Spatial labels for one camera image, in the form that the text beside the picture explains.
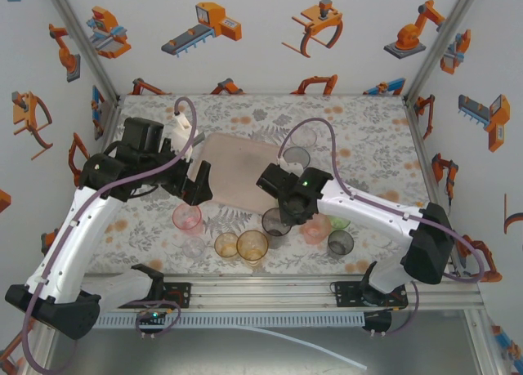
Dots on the salmon pink short glass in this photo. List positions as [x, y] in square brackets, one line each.
[316, 231]

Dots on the dark grey tall glass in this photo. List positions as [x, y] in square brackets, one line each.
[271, 227]

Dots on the red pink short glass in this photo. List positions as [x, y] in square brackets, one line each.
[187, 220]

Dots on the pale pink plastic tray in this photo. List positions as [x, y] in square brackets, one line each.
[237, 175]

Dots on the green tall glass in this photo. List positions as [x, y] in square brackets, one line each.
[340, 223]

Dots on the blue grey tall glass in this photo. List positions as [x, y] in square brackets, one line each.
[296, 154]

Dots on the dark grey short glass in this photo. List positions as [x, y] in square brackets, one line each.
[340, 243]

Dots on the orange tall glass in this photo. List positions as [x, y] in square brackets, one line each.
[252, 246]

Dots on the clear short glass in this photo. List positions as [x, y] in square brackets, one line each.
[193, 247]

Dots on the clear tall glass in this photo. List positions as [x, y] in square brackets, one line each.
[303, 137]

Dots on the orange short glass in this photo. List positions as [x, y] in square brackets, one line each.
[226, 244]

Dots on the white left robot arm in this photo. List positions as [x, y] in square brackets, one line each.
[81, 224]

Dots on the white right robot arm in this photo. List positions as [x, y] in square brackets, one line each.
[367, 207]

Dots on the floral tablecloth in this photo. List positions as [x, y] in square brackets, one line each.
[367, 117]

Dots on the small control board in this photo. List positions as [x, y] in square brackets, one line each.
[154, 314]

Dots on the thin white tube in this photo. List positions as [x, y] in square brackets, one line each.
[310, 345]

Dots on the aluminium table side rail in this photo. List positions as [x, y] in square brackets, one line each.
[113, 121]
[419, 146]

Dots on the aluminium mounting rail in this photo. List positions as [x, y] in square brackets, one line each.
[261, 293]

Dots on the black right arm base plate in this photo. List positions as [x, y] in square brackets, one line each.
[347, 295]

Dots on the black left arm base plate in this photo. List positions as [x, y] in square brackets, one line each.
[180, 295]

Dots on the aluminium corner post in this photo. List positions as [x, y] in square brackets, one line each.
[83, 44]
[443, 44]

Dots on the aluminium frame leg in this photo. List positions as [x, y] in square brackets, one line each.
[38, 356]
[484, 342]

